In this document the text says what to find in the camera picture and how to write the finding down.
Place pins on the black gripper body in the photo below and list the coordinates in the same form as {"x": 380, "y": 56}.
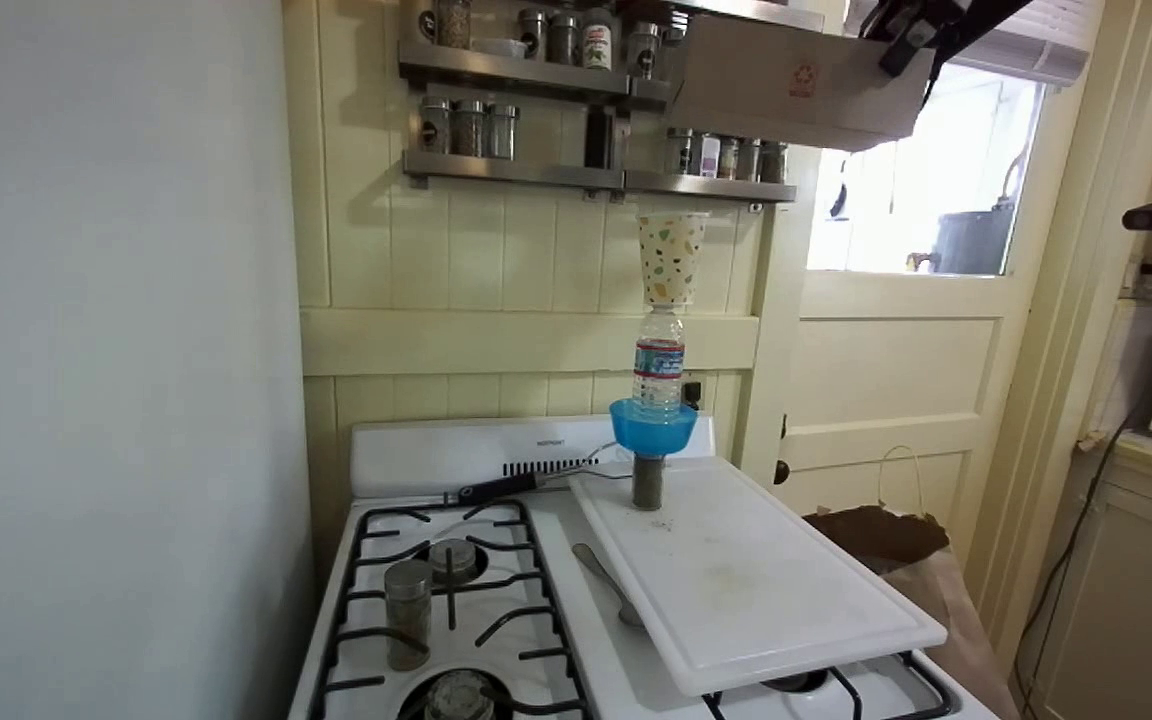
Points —
{"x": 962, "y": 21}

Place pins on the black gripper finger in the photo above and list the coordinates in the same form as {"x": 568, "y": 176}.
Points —
{"x": 901, "y": 54}

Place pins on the brown paper takeout box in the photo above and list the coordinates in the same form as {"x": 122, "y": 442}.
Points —
{"x": 788, "y": 84}

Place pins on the white window blind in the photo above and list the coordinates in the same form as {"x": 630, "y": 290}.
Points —
{"x": 1043, "y": 54}

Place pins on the glass spice jar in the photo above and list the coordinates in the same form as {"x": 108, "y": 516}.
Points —
{"x": 433, "y": 127}
{"x": 688, "y": 151}
{"x": 772, "y": 162}
{"x": 469, "y": 129}
{"x": 597, "y": 40}
{"x": 566, "y": 40}
{"x": 529, "y": 32}
{"x": 746, "y": 157}
{"x": 507, "y": 134}

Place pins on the dark bucket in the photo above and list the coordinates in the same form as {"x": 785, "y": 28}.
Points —
{"x": 974, "y": 237}

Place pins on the white label spice jar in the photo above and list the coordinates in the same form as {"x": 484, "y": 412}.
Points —
{"x": 723, "y": 153}

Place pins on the dark spice jar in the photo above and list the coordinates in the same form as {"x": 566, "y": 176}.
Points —
{"x": 597, "y": 139}

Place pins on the cream panelled door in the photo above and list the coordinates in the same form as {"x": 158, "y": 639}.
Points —
{"x": 897, "y": 386}

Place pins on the clear plastic water bottle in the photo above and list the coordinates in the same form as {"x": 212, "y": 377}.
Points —
{"x": 657, "y": 361}

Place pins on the blue plastic funnel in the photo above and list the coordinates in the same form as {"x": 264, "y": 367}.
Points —
{"x": 652, "y": 429}

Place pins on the small grey cup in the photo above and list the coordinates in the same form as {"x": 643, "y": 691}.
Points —
{"x": 651, "y": 483}
{"x": 406, "y": 613}

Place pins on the white plastic cutting board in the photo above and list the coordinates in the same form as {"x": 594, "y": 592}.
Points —
{"x": 739, "y": 575}

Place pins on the cream cabinet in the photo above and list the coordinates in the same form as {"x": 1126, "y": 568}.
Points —
{"x": 1139, "y": 586}

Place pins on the white gas stove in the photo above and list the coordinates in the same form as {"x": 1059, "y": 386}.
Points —
{"x": 469, "y": 460}

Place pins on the black burner grate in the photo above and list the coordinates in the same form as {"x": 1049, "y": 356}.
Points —
{"x": 848, "y": 695}

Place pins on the white stove with black grates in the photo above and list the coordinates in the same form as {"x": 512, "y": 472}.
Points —
{"x": 334, "y": 627}

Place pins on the white refrigerator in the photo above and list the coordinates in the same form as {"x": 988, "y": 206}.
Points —
{"x": 108, "y": 335}

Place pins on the metal wall shelf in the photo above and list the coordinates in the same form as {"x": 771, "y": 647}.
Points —
{"x": 538, "y": 174}
{"x": 511, "y": 69}

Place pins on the small black wall outlet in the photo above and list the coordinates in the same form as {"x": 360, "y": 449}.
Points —
{"x": 695, "y": 395}

